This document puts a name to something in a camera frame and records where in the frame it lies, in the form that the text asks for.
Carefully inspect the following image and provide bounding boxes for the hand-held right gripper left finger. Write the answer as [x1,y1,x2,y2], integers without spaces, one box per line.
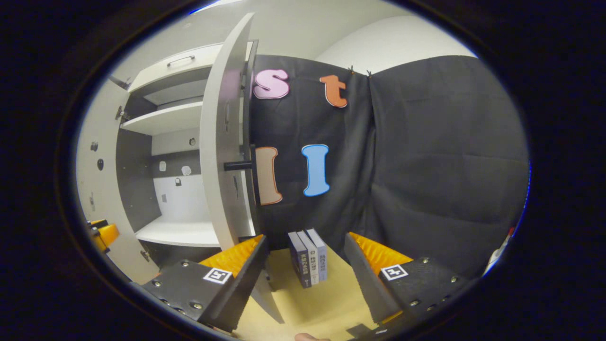
[140,235,269,333]

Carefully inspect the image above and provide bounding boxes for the dark blue book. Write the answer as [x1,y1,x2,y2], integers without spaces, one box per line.
[287,232,312,288]

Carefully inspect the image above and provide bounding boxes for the white object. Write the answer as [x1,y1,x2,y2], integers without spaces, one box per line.
[483,227,516,276]

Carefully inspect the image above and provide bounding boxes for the white cabinet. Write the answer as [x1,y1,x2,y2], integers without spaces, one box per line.
[116,42,258,268]

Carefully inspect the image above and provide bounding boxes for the white cabinet drawer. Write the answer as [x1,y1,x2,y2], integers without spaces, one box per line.
[128,42,254,93]

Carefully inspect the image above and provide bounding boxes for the black backdrop cloth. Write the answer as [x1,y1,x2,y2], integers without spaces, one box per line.
[249,54,530,280]

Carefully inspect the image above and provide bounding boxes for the white spine book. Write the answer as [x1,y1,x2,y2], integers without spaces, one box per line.
[296,231,320,286]

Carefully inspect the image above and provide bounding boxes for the white cabinet shelf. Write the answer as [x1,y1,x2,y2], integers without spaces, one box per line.
[121,101,204,136]

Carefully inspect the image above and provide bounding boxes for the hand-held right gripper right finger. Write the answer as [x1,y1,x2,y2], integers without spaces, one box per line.
[344,233,470,331]

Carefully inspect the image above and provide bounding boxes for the white cabinet door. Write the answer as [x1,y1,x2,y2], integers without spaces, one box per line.
[199,13,285,325]
[76,78,161,285]

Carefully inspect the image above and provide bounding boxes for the grey blue book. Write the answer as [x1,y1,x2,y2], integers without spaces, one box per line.
[305,228,328,282]

